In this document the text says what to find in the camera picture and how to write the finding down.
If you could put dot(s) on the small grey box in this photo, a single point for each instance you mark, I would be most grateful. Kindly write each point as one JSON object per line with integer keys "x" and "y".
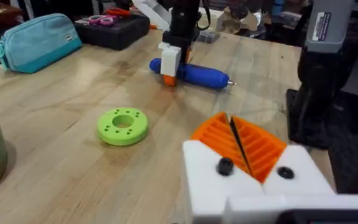
{"x": 208, "y": 36}

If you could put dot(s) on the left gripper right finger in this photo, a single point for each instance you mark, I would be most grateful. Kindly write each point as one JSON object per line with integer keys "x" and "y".
{"x": 294, "y": 183}

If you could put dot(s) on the green disc with holes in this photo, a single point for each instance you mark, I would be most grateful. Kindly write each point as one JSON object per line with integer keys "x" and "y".
{"x": 122, "y": 126}

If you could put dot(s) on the blue electric screwdriver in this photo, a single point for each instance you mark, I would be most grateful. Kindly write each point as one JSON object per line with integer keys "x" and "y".
{"x": 204, "y": 76}

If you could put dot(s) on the crumpled brown paper heap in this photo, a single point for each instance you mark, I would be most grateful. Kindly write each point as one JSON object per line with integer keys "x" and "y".
{"x": 239, "y": 20}

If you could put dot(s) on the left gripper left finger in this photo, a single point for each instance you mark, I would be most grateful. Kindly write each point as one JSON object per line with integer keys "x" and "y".
{"x": 205, "y": 174}

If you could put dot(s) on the black box with tools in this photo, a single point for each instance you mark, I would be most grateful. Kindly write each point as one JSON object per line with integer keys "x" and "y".
{"x": 113, "y": 31}

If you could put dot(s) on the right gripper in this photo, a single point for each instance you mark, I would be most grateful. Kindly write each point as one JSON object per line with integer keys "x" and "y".
{"x": 182, "y": 21}

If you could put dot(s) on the teal zip pouch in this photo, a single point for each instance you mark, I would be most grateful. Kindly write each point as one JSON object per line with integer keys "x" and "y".
{"x": 37, "y": 43}

